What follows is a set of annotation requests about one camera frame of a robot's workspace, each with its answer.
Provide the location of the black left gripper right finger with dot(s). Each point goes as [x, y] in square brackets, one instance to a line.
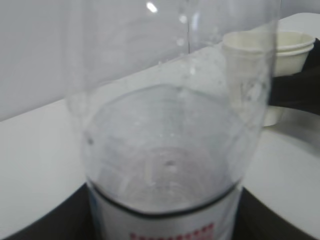
[255, 221]

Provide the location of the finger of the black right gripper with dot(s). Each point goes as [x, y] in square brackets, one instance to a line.
[300, 91]

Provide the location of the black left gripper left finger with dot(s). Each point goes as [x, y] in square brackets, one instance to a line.
[71, 220]

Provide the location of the white paper cup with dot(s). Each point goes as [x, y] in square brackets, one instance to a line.
[282, 62]

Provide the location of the clear water bottle red label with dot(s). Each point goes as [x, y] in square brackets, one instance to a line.
[168, 99]

